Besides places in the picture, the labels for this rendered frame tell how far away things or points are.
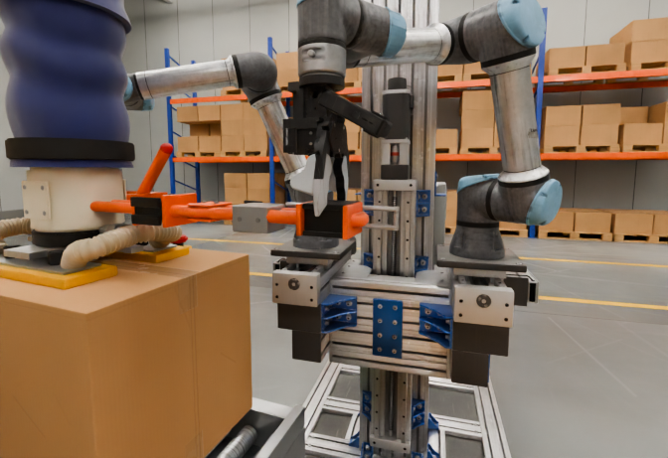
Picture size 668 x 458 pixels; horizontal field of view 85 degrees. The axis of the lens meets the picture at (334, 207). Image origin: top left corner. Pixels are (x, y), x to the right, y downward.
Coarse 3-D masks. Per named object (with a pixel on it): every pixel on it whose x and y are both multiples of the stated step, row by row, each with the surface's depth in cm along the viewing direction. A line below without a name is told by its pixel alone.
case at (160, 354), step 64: (192, 256) 86; (0, 320) 60; (64, 320) 54; (128, 320) 58; (192, 320) 72; (0, 384) 62; (64, 384) 55; (128, 384) 59; (192, 384) 72; (0, 448) 64; (64, 448) 57; (128, 448) 59; (192, 448) 73
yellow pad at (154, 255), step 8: (144, 248) 83; (152, 248) 83; (160, 248) 83; (168, 248) 85; (176, 248) 86; (184, 248) 87; (112, 256) 84; (120, 256) 83; (128, 256) 82; (136, 256) 81; (144, 256) 81; (152, 256) 80; (160, 256) 80; (168, 256) 82; (176, 256) 85
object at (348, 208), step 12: (300, 204) 55; (312, 204) 55; (336, 204) 55; (348, 204) 55; (360, 204) 58; (300, 216) 55; (312, 216) 56; (324, 216) 55; (336, 216) 54; (348, 216) 53; (300, 228) 56; (312, 228) 56; (324, 228) 55; (336, 228) 55; (348, 228) 53; (360, 228) 58
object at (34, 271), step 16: (0, 256) 75; (48, 256) 68; (0, 272) 68; (16, 272) 67; (32, 272) 66; (48, 272) 66; (64, 272) 64; (80, 272) 66; (96, 272) 67; (112, 272) 70; (64, 288) 62
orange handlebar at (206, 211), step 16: (128, 192) 109; (160, 192) 105; (96, 208) 74; (112, 208) 72; (128, 208) 70; (176, 208) 66; (192, 208) 65; (208, 208) 64; (224, 208) 63; (288, 208) 63; (288, 224) 58; (352, 224) 54
